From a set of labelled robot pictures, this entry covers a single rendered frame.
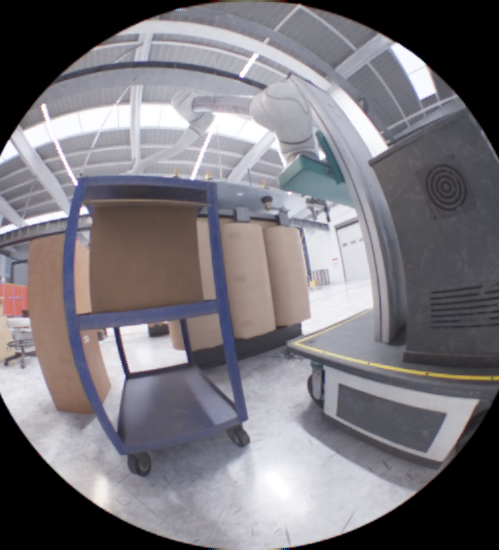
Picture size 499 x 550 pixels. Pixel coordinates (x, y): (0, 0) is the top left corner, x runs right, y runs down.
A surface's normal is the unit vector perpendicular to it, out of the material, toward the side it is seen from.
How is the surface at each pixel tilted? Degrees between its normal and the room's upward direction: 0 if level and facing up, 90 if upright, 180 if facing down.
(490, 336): 90
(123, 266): 90
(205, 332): 90
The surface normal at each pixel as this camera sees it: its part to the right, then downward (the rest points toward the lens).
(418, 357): -0.91, 0.09
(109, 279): 0.56, -0.14
